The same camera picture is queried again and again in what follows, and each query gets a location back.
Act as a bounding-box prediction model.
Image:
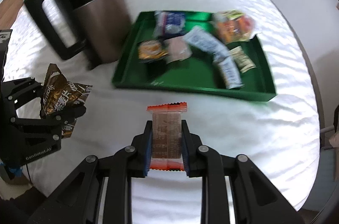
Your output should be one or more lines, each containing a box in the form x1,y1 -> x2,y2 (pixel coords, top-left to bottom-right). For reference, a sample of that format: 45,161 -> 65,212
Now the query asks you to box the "brown oat snack bag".
39,63 -> 93,139

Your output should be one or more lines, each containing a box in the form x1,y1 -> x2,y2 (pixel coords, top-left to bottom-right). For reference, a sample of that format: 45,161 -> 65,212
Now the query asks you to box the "orange wafer bar packet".
147,102 -> 187,171

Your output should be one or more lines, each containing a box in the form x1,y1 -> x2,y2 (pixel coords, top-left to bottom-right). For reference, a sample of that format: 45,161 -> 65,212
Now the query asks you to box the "Danisa butter cookies packet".
138,40 -> 168,62

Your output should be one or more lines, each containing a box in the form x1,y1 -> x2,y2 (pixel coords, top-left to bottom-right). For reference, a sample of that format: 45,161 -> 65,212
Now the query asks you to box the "beige small snack packet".
229,46 -> 256,73

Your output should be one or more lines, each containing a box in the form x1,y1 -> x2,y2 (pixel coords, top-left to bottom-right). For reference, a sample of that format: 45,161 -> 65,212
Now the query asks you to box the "pink striped snack packet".
164,36 -> 192,64

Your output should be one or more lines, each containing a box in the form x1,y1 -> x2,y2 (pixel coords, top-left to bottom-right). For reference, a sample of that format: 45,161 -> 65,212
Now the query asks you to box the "blue silver snack packet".
153,11 -> 186,38

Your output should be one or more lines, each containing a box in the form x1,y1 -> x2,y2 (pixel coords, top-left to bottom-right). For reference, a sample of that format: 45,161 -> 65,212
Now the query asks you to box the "white blue newsprint packet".
183,26 -> 243,89

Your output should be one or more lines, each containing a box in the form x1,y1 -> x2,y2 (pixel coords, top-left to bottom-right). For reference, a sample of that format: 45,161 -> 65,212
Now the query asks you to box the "dried fruit clear bag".
212,10 -> 256,44

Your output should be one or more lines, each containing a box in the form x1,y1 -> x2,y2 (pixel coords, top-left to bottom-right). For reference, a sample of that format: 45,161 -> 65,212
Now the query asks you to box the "bronze black kettle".
24,0 -> 132,69

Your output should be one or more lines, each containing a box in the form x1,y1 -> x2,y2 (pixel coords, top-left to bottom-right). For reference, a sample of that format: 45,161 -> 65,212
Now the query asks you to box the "green tray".
112,11 -> 277,102

